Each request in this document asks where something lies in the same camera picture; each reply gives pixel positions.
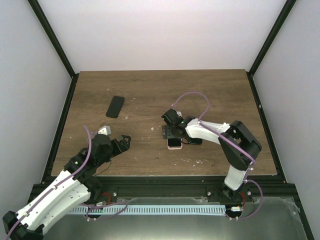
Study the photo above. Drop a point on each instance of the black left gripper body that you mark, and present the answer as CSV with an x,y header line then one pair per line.
x,y
106,158

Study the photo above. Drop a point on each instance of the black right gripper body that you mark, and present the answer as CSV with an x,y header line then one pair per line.
x,y
166,131

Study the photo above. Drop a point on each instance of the pink phone case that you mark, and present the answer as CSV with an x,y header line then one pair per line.
x,y
175,148

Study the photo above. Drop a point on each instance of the black phone case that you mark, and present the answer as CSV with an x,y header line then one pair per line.
x,y
194,141

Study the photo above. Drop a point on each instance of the black phone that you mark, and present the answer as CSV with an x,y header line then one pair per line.
x,y
115,107
174,143

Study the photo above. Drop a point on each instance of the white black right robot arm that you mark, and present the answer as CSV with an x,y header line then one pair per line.
x,y
240,147

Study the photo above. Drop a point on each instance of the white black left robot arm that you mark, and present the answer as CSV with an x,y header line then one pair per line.
x,y
75,185

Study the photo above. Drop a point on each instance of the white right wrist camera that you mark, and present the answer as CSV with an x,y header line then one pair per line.
x,y
176,114

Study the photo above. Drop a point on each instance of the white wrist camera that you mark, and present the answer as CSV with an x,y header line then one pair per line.
x,y
176,114
105,130

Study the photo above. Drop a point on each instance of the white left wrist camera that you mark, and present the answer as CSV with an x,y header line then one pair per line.
x,y
105,130

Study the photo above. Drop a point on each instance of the light blue slotted cable duct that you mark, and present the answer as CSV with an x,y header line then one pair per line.
x,y
122,209

